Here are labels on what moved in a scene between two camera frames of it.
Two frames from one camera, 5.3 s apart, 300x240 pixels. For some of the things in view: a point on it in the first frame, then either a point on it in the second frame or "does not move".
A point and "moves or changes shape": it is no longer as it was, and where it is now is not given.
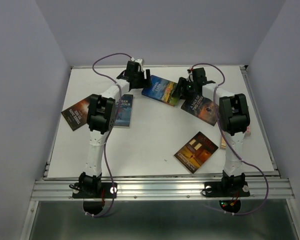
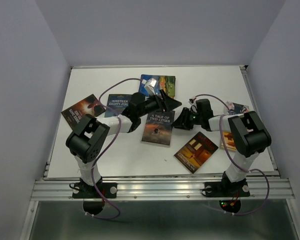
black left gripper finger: x=122 y=75 to x=164 y=97
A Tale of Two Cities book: x=202 y=107 moves or changes shape
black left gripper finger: x=147 y=82 to x=171 y=104
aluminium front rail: x=166 y=189 does not move
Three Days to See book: x=76 y=115 does not move
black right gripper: x=181 y=82 to x=181 y=122
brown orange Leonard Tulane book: x=196 y=152 does not move
